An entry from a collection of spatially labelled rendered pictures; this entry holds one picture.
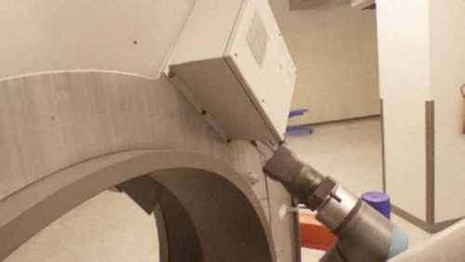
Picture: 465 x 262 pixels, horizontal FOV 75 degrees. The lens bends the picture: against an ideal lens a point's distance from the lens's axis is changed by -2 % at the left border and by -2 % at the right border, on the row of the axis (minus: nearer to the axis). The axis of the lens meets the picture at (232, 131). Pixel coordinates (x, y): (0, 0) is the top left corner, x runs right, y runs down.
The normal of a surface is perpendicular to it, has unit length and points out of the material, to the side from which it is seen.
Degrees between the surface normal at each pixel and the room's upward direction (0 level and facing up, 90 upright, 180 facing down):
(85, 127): 90
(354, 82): 90
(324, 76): 90
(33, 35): 90
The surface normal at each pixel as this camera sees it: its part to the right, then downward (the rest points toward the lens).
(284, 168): -0.10, -0.28
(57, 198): 0.87, -0.02
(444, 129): 0.18, 0.13
